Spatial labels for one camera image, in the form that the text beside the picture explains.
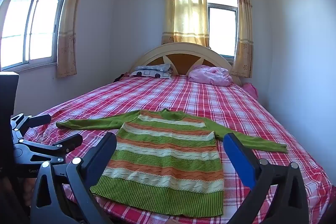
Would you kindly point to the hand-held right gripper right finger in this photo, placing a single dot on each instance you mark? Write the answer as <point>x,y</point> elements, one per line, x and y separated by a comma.
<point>240,158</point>

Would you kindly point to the window behind headboard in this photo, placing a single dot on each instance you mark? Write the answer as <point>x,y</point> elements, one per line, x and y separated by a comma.
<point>221,24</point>

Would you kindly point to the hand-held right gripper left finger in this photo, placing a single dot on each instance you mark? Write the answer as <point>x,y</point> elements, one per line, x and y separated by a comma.
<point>103,153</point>

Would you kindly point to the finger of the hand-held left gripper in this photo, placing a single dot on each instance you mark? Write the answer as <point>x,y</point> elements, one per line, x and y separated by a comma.
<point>69,142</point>
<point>39,119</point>

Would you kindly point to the bed with red plaid sheet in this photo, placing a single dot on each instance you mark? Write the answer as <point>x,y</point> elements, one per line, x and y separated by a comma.
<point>236,108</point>

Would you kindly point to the pink pillow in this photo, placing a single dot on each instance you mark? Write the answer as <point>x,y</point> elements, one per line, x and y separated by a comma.
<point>210,75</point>

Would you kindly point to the wide yellow patterned curtain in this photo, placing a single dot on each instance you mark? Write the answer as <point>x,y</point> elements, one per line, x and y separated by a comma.
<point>185,8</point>

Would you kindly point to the green orange striped knit sweater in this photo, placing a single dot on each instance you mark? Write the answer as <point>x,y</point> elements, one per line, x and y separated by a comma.
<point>168,158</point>

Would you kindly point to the cream arched wooden headboard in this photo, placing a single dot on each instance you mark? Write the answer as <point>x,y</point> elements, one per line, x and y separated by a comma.
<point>181,61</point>

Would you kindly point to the pink cloth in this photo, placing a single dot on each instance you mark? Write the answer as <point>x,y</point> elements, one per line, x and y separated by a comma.
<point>250,90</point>

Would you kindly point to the dark cloth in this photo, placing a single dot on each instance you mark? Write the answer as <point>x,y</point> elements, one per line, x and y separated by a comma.
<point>120,78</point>

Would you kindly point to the grey patterned pillow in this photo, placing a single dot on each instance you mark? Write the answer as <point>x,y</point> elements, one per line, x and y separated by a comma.
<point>152,71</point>

